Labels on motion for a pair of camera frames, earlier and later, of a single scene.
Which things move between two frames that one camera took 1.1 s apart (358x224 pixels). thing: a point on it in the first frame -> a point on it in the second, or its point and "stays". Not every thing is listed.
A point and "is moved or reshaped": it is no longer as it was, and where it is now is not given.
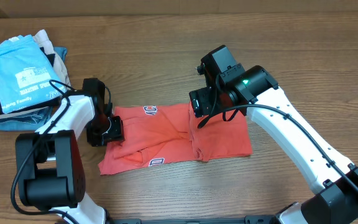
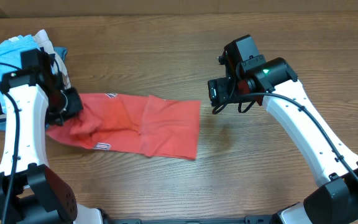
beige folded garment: [41, 38] stays
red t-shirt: [156, 134] is moved or reshaped
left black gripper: [118, 132] -> [77, 106]
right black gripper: [203, 105] -> [220, 93]
